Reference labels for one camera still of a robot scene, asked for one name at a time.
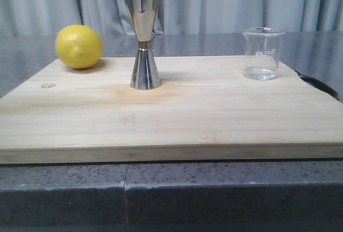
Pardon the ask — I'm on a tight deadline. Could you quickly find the grey curtain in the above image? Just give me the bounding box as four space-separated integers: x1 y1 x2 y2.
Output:
1 0 342 36

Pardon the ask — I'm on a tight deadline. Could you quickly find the clear glass beaker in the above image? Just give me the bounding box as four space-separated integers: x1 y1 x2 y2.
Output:
243 27 285 80

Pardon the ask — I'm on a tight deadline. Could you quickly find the yellow lemon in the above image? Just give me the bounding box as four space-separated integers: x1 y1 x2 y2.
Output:
55 24 103 69

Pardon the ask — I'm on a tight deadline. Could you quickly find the steel double jigger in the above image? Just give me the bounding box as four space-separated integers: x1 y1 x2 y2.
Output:
124 0 161 90

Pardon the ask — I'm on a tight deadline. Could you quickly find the wooden cutting board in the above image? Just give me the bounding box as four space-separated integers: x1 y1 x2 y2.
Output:
1 56 342 164

